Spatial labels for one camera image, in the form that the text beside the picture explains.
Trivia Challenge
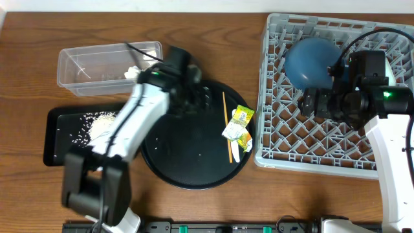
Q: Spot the wooden chopstick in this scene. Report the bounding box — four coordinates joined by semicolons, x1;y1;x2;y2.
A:
222;91;234;164

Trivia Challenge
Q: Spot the green yellow snack wrapper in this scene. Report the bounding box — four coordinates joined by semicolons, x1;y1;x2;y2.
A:
222;105;254;140

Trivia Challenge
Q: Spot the white tissue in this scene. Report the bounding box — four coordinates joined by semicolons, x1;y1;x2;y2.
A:
124;66;142;80

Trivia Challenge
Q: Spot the white plastic spoon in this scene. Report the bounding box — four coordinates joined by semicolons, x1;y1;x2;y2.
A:
230;120;240;162

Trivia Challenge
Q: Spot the orange green torn wrapper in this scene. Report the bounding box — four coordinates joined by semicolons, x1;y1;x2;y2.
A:
237;129;253;152

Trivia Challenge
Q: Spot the pale green bowl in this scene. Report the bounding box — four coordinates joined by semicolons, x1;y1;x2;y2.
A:
386;59;397;86

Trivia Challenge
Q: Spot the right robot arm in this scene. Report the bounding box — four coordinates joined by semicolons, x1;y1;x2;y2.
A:
299;50;413;232

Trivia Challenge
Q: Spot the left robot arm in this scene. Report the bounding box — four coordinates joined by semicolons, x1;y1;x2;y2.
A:
61;43;208;232

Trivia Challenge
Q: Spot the grey dishwasher rack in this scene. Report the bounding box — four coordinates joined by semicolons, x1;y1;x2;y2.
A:
254;13;413;179

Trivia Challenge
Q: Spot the round black serving tray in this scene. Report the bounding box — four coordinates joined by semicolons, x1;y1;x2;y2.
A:
141;80;250;190

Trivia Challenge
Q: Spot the clear plastic bin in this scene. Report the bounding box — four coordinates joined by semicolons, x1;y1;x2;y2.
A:
57;41;163;96

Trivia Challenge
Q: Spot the pile of rice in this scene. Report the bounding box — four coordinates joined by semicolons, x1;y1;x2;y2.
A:
72;111;117;147

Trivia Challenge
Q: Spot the black rectangular tray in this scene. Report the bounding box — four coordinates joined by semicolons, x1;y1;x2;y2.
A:
43;102;138;168

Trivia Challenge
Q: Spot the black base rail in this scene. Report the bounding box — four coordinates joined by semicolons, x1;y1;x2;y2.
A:
61;221;384;233

